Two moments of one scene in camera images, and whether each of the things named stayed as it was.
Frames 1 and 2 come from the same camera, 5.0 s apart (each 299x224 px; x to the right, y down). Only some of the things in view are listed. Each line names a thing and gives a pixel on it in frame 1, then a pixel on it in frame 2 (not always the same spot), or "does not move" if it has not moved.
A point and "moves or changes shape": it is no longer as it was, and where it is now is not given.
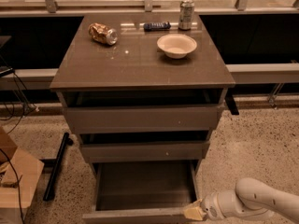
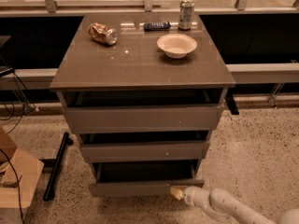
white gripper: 211,207 -> 189,196
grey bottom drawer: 150,191 moves or changes shape
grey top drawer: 148,119 does not move
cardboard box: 20,173 does not move
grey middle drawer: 146,151 does not move
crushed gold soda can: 102,34 does not move
